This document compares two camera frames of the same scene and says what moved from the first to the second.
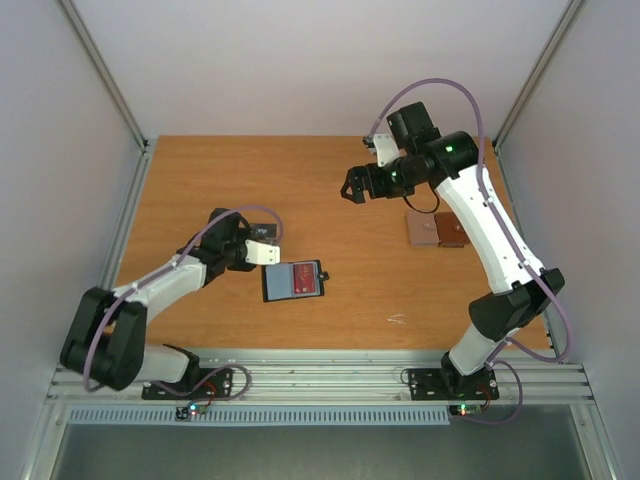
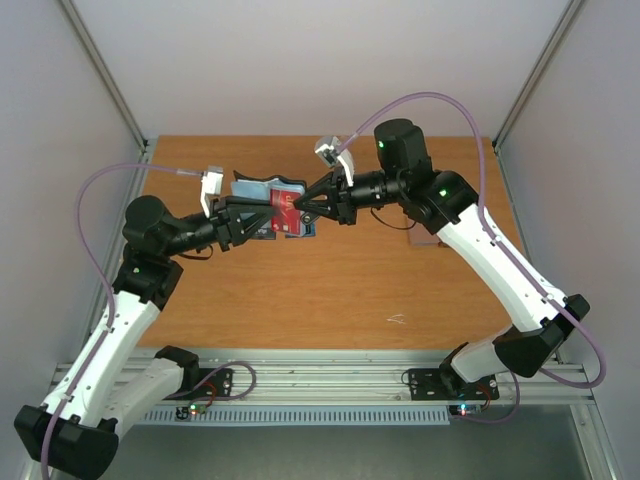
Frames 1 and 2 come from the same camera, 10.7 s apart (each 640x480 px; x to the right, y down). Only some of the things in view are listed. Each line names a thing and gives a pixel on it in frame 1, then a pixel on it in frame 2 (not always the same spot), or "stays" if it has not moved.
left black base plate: (203, 384) stays
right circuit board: (469, 409) stays
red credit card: (304, 278) → (284, 216)
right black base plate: (438, 384) stays
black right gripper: (369, 180) → (344, 198)
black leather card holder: (293, 280) → (282, 190)
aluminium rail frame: (351, 383) stays
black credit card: (263, 231) stays
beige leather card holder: (423, 230) stays
